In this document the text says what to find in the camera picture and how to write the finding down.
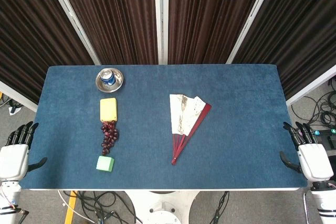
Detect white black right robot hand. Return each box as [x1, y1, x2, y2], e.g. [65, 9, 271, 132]
[279, 121, 334, 183]

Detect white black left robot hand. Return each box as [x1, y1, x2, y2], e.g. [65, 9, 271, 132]
[0, 121, 48, 182]

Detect paper folding fan red ribs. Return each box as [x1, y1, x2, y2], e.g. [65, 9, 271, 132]
[169, 93, 212, 166]

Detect black foot pedal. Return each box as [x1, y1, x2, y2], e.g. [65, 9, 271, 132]
[316, 136, 336, 156]

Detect black power strip coloured labels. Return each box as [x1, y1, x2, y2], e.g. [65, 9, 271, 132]
[313, 128, 336, 137]

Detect yellow floor tape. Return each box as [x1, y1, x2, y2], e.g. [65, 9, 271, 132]
[64, 190, 78, 224]

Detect green cube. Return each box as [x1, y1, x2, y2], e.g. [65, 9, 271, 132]
[96, 155, 116, 173]

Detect dark red grape bunch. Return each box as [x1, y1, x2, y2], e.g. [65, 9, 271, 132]
[100, 120, 120, 156]

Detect yellow rectangular block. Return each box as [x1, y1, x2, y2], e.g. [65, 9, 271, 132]
[99, 98, 118, 122]

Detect brown pleated partition screen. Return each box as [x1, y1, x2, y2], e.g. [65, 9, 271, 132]
[154, 0, 279, 65]
[0, 0, 101, 112]
[227, 0, 336, 106]
[43, 0, 169, 65]

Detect blue drink can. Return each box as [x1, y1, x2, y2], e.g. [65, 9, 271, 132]
[99, 69, 116, 86]

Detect round metal bowl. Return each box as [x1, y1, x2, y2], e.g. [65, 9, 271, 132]
[95, 68, 125, 93]

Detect blue table mat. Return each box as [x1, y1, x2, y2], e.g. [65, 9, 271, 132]
[19, 65, 312, 190]

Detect black floor cable bundle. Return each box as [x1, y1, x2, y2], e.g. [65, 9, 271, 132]
[291, 77, 336, 128]

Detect black tangled floor cables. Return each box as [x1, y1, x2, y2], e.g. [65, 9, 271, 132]
[57, 190, 144, 224]

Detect black cable green plug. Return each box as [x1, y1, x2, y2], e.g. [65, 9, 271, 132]
[209, 191, 230, 224]

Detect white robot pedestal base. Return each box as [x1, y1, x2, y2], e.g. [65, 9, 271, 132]
[123, 190, 200, 224]

